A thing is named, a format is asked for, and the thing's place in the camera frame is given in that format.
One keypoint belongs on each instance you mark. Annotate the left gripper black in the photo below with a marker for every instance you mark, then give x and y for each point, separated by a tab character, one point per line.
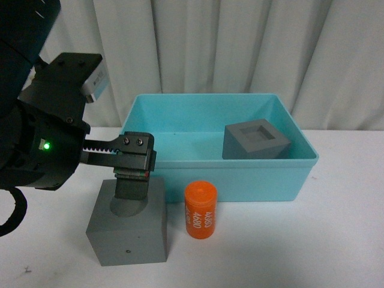
43	134

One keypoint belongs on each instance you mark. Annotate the gray block round recess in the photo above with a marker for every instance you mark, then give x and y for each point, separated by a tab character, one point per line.
127	232

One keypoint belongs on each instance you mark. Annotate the orange cylinder part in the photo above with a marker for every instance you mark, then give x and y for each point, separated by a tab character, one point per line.
200	209

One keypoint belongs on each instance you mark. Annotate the gray block square recess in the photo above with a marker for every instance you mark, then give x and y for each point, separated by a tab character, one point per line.
257	139

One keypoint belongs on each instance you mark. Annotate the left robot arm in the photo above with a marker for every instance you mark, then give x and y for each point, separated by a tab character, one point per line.
25	26

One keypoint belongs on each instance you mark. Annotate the light blue plastic box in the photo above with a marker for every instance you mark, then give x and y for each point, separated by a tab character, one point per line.
189	131

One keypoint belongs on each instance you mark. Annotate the white pleated curtain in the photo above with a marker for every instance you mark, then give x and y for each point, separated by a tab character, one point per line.
324	59

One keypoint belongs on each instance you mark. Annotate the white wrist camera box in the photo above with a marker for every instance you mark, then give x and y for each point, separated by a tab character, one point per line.
96	83

